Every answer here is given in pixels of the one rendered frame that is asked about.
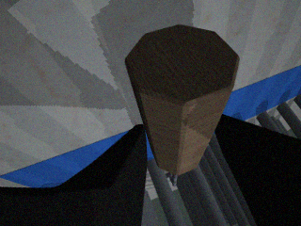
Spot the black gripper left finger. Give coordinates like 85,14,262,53
0,124,147,226

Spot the blue flat strip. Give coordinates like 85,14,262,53
0,65,301,188

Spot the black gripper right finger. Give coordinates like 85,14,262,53
214,114,301,226

